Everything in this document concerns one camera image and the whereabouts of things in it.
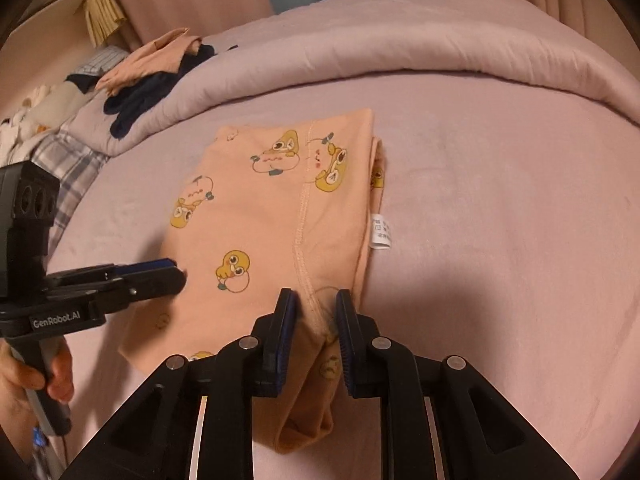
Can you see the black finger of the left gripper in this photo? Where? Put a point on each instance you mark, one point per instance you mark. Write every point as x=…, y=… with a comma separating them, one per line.
x=134, y=282

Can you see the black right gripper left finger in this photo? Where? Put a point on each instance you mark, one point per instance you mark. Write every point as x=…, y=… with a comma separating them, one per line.
x=193, y=419

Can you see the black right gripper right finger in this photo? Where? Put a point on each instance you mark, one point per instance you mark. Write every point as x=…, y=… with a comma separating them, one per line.
x=439, y=419

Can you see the orange duck print garment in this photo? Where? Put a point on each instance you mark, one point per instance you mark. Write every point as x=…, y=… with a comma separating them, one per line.
x=270, y=208

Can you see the white crumpled clothes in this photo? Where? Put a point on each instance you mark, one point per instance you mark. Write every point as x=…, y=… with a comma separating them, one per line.
x=43, y=111

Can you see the person's left hand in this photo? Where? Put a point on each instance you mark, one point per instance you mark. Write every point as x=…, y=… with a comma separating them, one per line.
x=17, y=417

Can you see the plaid pillow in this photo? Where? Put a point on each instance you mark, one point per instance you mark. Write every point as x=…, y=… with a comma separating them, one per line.
x=76, y=166

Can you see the navy folded garment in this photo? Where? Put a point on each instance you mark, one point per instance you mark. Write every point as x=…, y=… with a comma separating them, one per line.
x=129, y=104

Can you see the striped blue folded cloth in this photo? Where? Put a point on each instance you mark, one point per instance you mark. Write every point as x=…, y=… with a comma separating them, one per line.
x=86, y=76

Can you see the lilac bed sheet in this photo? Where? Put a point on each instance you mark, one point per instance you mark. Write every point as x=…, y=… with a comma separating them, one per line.
x=514, y=213

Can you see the peach folded garment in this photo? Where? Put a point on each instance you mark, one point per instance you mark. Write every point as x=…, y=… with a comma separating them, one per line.
x=161, y=55

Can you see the yellow tassel hanging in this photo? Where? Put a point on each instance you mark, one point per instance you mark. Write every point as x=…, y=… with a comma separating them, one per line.
x=104, y=20

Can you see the lilac folded duvet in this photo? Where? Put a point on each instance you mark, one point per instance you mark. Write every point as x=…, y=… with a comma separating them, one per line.
x=342, y=39

